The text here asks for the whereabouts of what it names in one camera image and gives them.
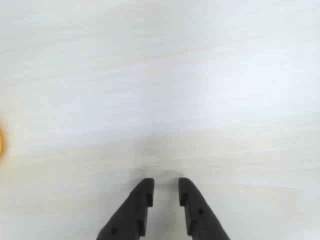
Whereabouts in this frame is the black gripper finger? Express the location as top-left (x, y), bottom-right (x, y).
top-left (96, 177), bottom-right (155, 240)
top-left (177, 177), bottom-right (231, 240)

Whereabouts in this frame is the yellow rubber duck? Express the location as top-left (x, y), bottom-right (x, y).
top-left (0, 119), bottom-right (11, 165)

